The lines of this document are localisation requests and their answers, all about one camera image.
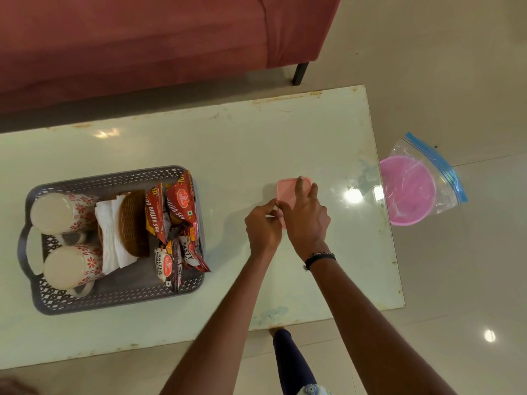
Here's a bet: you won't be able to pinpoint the person's left hand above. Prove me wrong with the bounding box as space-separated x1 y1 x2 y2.
244 197 285 259

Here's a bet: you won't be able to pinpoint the person's right hand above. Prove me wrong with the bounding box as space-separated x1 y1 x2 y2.
278 176 332 262

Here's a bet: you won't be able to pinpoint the clear container with pink lid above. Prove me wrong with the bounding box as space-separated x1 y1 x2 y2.
274 176 312 229

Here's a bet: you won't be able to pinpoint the dark peanuts snack packet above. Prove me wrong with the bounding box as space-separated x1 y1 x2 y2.
154 239 183 293

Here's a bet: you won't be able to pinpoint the wooden napkin holder with napkins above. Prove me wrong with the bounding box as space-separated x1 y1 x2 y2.
98 189 150 258

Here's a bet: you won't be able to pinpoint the grey plastic tray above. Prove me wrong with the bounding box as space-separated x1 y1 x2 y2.
17 165 206 317

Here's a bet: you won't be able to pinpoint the clear blue-sealed zip bag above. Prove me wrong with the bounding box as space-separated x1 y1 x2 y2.
378 132 469 222

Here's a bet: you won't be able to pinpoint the white floral mug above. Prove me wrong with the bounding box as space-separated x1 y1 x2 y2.
43 244 104 299
30 192 100 246

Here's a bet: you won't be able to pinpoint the person's right forearm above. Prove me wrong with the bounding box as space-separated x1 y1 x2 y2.
309 257 458 395

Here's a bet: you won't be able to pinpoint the person's left forearm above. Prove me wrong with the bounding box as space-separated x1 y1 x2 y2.
159 250 283 395

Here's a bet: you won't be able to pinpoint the pink plastic stool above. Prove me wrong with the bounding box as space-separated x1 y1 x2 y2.
378 155 437 227

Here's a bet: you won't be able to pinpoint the dark blue trousers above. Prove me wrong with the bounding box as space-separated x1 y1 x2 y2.
272 329 318 395

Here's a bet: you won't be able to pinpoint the black sofa leg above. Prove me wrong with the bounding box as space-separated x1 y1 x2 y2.
291 62 310 87

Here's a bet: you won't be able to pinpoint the red fabric sofa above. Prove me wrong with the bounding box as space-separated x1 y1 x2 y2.
0 0 343 116

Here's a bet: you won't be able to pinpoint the black beaded bracelet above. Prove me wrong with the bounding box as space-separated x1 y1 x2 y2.
302 252 337 272

